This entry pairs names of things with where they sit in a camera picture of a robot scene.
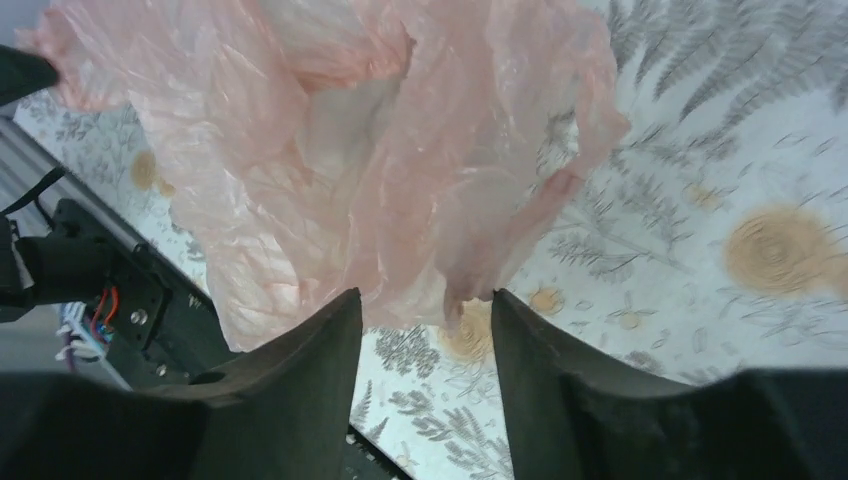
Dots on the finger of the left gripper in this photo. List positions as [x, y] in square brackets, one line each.
[23, 74]

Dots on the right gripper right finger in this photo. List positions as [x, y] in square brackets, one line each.
[574, 412]

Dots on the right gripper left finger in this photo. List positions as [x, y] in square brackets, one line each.
[280, 411]

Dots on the pink plastic trash bag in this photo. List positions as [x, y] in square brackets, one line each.
[414, 150]

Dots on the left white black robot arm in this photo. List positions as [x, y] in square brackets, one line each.
[62, 266]

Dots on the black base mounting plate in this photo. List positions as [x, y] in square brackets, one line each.
[164, 330]

